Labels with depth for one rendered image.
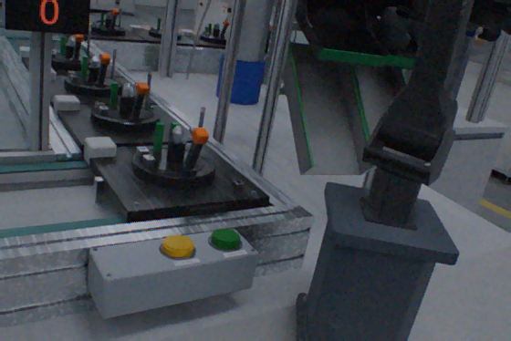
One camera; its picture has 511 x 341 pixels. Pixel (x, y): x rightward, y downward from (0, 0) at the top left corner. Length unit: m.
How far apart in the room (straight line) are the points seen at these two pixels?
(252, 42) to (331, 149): 0.86
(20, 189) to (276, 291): 0.45
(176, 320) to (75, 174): 0.34
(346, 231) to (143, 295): 0.25
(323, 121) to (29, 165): 0.52
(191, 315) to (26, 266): 0.23
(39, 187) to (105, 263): 0.31
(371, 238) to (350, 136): 0.44
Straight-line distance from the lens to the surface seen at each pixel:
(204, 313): 0.73
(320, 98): 0.99
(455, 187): 2.40
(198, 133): 0.76
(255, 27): 1.73
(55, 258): 0.66
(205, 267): 0.65
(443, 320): 0.86
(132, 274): 0.62
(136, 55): 2.05
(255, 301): 0.77
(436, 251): 0.60
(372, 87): 1.10
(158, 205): 0.75
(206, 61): 2.17
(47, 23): 0.83
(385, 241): 0.58
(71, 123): 1.05
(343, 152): 0.96
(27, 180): 0.90
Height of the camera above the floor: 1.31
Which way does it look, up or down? 22 degrees down
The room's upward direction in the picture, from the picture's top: 11 degrees clockwise
